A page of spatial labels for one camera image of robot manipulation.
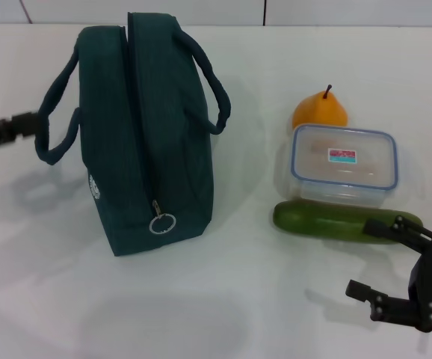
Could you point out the green cucumber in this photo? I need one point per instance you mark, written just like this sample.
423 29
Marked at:
320 222

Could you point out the clear container with blue-rimmed lid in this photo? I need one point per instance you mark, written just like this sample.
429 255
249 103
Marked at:
343 175

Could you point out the teal insulated lunch bag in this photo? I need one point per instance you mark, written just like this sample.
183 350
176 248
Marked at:
156 149

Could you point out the orange pear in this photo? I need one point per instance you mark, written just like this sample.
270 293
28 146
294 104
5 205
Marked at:
317 110

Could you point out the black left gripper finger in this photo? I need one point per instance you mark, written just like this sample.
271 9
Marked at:
3 131

